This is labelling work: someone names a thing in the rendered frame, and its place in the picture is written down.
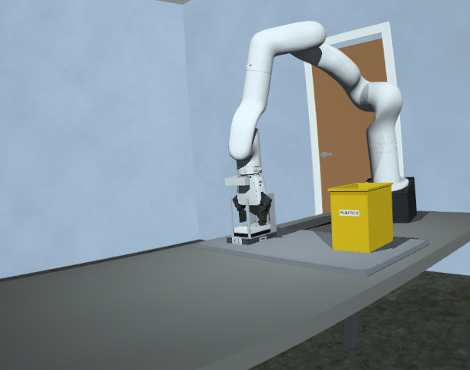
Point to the yellow open-top bin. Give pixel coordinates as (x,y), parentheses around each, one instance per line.
(361,216)

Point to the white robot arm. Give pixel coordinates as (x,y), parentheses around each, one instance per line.
(383,98)

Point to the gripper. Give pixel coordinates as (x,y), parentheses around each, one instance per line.
(256,192)

